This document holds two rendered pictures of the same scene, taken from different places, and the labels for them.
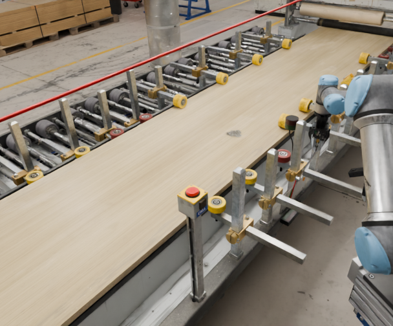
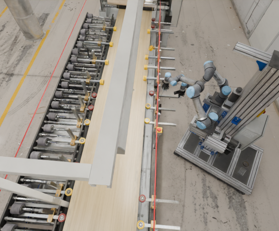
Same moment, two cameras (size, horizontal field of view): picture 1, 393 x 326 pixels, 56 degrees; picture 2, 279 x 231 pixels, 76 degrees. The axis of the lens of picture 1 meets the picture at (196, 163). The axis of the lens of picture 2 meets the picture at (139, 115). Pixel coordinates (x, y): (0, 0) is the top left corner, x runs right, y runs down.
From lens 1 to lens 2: 1.41 m
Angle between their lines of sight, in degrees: 35
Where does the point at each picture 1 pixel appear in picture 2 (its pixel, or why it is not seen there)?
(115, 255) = (135, 151)
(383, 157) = (200, 106)
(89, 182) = not seen: hidden behind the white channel
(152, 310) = (143, 156)
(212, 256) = (146, 132)
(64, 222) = not seen: hidden behind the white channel
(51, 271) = (124, 165)
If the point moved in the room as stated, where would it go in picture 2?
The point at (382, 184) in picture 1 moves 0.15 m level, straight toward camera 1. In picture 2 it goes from (201, 112) to (204, 123)
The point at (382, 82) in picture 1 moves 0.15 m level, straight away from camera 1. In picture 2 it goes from (196, 89) to (192, 79)
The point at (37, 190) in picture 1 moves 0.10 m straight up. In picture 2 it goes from (90, 145) to (88, 141)
